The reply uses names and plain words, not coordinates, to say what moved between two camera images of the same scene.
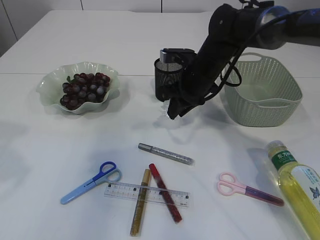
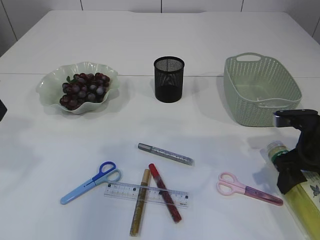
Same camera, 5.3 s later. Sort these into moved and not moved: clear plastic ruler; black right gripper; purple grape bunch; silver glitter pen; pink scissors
Moved: black right gripper
Not moved: silver glitter pen; purple grape bunch; clear plastic ruler; pink scissors
